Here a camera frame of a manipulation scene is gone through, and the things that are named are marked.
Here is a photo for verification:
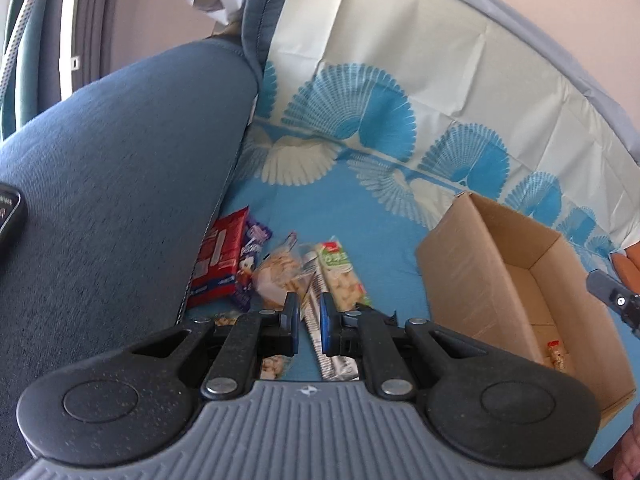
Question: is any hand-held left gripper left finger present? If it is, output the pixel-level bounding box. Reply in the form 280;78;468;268
127;291;302;402

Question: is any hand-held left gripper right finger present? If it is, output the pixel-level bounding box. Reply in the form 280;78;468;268
319;291;494;402

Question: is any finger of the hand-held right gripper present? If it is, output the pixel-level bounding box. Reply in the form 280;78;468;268
586;268;640;341

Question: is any silver snack packet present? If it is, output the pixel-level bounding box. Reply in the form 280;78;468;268
299;252;362;382

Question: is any red snack packet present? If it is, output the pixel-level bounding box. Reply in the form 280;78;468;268
186;205;250;309

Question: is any cardboard box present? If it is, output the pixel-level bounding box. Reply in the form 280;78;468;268
415;191;637;428

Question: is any clear cookie bag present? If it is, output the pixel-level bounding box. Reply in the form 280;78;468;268
251;231;315;312

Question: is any green label snack packet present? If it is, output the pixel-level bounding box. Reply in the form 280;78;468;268
314;238;374;312

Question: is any purple snack packet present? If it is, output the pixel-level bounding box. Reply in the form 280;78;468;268
231;214;274;312

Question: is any small clear red-top snack packet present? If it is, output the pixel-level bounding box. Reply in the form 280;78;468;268
545;340;569;373

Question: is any blue white fan print blanket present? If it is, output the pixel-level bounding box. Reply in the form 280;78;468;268
220;0;640;473

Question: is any black phone on armrest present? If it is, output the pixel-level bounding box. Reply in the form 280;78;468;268
0;182;29;256

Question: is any teal curtain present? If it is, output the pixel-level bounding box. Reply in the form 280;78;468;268
0;0;68;142

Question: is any grey braided hose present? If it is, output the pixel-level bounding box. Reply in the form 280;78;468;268
0;0;57;106

